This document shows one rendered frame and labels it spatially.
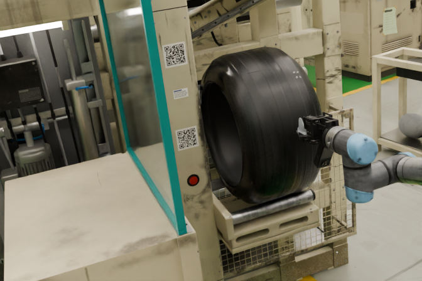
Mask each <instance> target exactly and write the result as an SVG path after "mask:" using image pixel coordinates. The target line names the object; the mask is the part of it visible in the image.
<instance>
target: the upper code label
mask: <svg viewBox="0 0 422 281"><path fill-rule="evenodd" d="M162 47H163V55H164V60H165V68H171V67H174V66H180V65H186V64H188V62H187V53H186V48H185V42H184V41H182V42H178V43H172V44H168V45H162Z"/></svg>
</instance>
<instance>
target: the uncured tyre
mask: <svg viewBox="0 0 422 281"><path fill-rule="evenodd" d="M264 69H266V70H264ZM259 70H263V71H259ZM292 70H298V71H299V72H300V74H301V76H302V77H303V79H297V80H296V79H295V77H294V75H293V73H292V72H291V71H292ZM255 71H259V72H255ZM250 72H254V73H250ZM247 73H248V74H247ZM200 107H201V112H202V120H203V129H204V134H205V138H206V141H207V145H208V149H209V152H210V155H211V158H212V160H213V163H214V166H215V168H216V170H217V172H218V174H219V176H220V178H221V180H222V182H223V184H224V185H225V187H226V188H227V189H228V190H229V192H230V193H231V194H232V195H234V196H235V197H236V198H239V199H241V200H242V201H244V202H246V203H249V204H261V203H265V202H268V201H272V200H274V199H278V198H282V197H285V196H289V195H291V194H295V193H299V192H301V191H303V190H304V189H306V188H307V187H309V186H311V185H312V184H313V182H314V181H315V179H316V178H317V175H318V173H319V171H320V168H317V167H316V165H315V164H314V163H313V161H314V159H315V156H316V153H317V149H318V146H319V144H317V145H313V144H309V143H306V142H303V141H301V140H300V138H299V136H298V135H297V136H296V134H295V129H297V128H298V127H299V118H302V120H303V117H307V116H309V115H311V116H314V117H315V116H317V117H318V116H319V115H322V110H321V107H320V103H319V101H318V97H317V94H316V92H315V89H314V88H313V85H312V83H311V81H310V79H309V78H308V75H307V74H306V72H305V71H304V69H303V68H302V67H301V66H300V64H299V63H298V62H297V61H296V60H294V59H293V58H292V57H290V56H289V55H288V54H286V53H285V52H284V51H282V50H280V49H278V48H273V47H260V48H255V49H251V50H246V51H240V52H236V53H230V54H226V55H222V56H220V57H218V58H216V59H214V60H213V61H212V62H211V64H210V65H209V66H208V68H207V69H206V71H205V73H204V74H203V77H202V81H201V84H200Z"/></svg>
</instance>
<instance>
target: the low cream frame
mask: <svg viewBox="0 0 422 281"><path fill-rule="evenodd" d="M408 55H410V56H417V57H422V50H417V49H413V48H407V47H401V48H398V49H395V50H391V51H388V52H385V53H381V54H379V55H374V56H372V125H373V140H375V142H376V144H377V147H378V152H379V151H381V145H383V146H386V147H389V148H391V149H394V150H397V151H400V152H410V153H412V155H415V156H416V157H422V116H421V115H419V114H416V113H407V78H408V79H412V80H418V81H421V82H422V59H417V58H412V59H410V60H408ZM396 56H399V59H395V58H394V57H396ZM381 64H384V65H391V66H396V76H398V77H399V117H398V127H397V128H395V129H393V130H390V131H387V132H385V133H383V134H382V133H381Z"/></svg>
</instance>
